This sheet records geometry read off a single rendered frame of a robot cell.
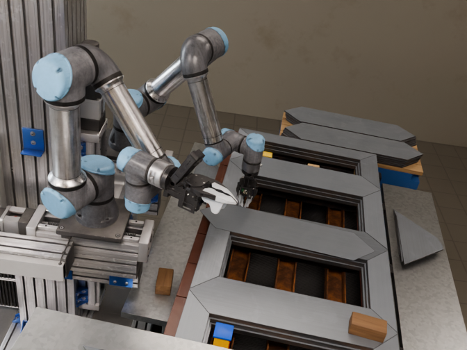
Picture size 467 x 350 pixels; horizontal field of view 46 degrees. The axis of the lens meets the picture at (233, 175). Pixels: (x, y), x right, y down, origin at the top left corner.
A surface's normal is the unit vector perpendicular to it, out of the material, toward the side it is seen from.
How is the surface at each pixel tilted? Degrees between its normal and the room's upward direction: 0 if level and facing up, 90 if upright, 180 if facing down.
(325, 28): 90
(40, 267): 90
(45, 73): 82
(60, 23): 90
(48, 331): 0
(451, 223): 0
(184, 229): 0
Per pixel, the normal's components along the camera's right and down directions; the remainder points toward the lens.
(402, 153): 0.14, -0.82
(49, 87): -0.45, 0.33
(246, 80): -0.05, 0.55
